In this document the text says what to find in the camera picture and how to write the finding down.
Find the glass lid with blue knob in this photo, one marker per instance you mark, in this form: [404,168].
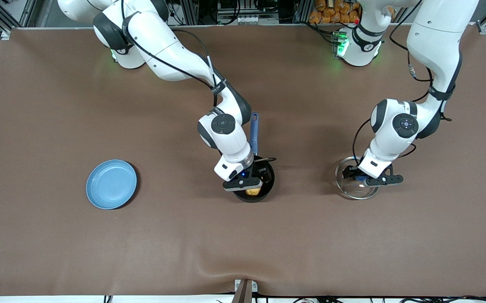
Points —
[352,189]

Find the yellow potato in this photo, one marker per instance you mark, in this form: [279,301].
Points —
[253,192]

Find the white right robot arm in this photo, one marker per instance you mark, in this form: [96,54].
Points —
[171,54]

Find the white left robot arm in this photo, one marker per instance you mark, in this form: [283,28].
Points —
[432,38]

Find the blue round plate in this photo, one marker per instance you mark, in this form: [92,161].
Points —
[111,184]

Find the small board with green light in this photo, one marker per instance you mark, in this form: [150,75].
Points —
[338,42]

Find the brown table cloth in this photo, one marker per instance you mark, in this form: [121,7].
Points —
[99,105]

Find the white power strip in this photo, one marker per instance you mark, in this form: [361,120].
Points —
[238,19]

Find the pile of orange packets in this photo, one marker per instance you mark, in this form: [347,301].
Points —
[333,10]

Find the metal table clamp bracket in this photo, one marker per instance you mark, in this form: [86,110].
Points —
[245,290]

